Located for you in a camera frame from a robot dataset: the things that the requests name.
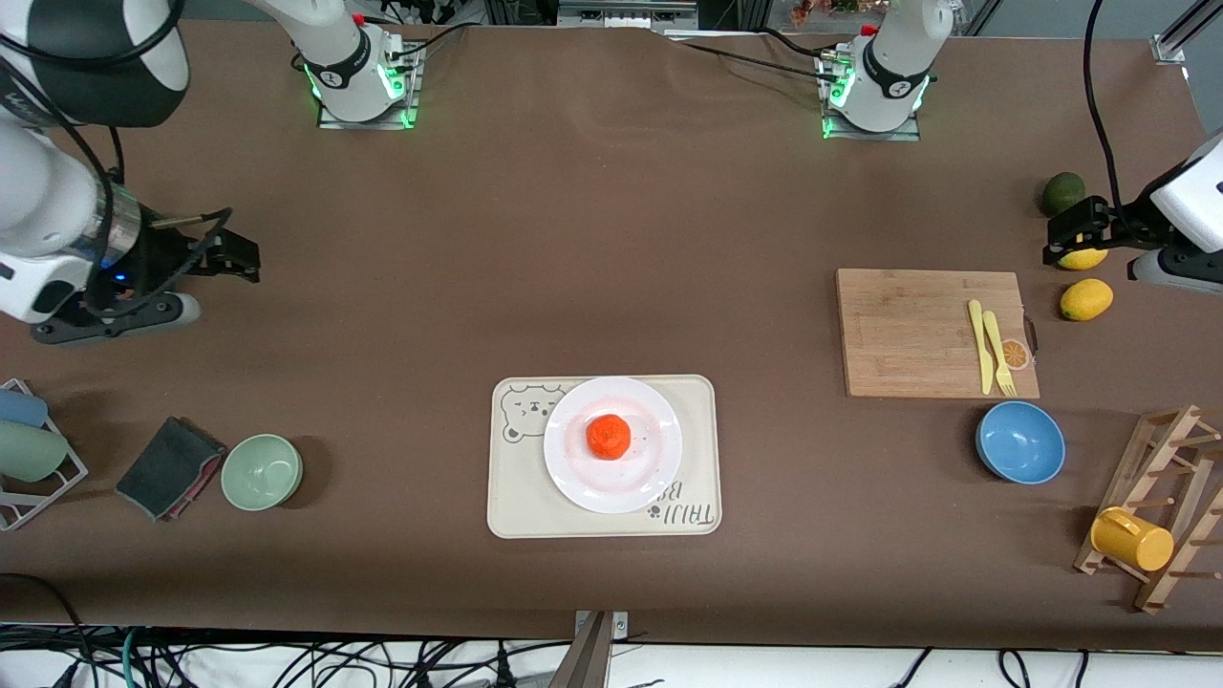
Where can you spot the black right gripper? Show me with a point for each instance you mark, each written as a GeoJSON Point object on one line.
{"type": "Point", "coordinates": [156, 260]}

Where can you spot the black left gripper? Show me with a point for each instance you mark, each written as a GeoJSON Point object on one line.
{"type": "Point", "coordinates": [1116, 225]}

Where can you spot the white round plate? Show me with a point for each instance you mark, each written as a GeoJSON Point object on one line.
{"type": "Point", "coordinates": [573, 478]}

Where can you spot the orange mandarin fruit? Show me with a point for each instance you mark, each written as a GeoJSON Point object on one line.
{"type": "Point", "coordinates": [609, 437]}

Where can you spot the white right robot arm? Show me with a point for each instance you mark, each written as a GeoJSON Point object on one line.
{"type": "Point", "coordinates": [48, 191]}

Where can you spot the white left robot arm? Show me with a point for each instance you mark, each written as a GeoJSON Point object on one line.
{"type": "Point", "coordinates": [893, 67]}

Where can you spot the yellow lemon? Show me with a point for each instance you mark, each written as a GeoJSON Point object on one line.
{"type": "Point", "coordinates": [1086, 299]}
{"type": "Point", "coordinates": [1084, 260]}

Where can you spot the dark green avocado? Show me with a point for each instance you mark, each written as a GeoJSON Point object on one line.
{"type": "Point", "coordinates": [1061, 189]}

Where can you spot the orange slice toy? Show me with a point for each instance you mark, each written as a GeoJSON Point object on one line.
{"type": "Point", "coordinates": [1019, 356]}

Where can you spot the yellow plastic fork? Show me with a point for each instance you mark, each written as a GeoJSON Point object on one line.
{"type": "Point", "coordinates": [997, 344]}

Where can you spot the yellow plastic knife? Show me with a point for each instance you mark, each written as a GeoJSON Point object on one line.
{"type": "Point", "coordinates": [981, 349]}

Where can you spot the bamboo cutting board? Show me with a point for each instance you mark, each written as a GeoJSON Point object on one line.
{"type": "Point", "coordinates": [908, 334]}

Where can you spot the blue bowl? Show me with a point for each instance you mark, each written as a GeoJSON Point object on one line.
{"type": "Point", "coordinates": [1020, 442]}

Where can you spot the pale green bowl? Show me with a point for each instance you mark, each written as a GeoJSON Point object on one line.
{"type": "Point", "coordinates": [261, 472]}

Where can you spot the dark grey cloth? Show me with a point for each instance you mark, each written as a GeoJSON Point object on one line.
{"type": "Point", "coordinates": [162, 468]}

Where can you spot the wooden mug rack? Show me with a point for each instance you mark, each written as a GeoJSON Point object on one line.
{"type": "Point", "coordinates": [1147, 468]}

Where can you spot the light blue cup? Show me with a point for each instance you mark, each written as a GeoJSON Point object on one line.
{"type": "Point", "coordinates": [19, 408]}

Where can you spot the pale green cup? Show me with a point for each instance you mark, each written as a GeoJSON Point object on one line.
{"type": "Point", "coordinates": [29, 451]}

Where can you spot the yellow mug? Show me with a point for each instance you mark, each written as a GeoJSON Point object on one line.
{"type": "Point", "coordinates": [1137, 543]}

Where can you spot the cream tray with bear print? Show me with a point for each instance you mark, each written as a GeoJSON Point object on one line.
{"type": "Point", "coordinates": [516, 497]}

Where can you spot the aluminium frame profile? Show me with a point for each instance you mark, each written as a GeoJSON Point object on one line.
{"type": "Point", "coordinates": [1180, 33]}

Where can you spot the metal table bracket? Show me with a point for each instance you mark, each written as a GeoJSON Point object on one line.
{"type": "Point", "coordinates": [619, 626]}

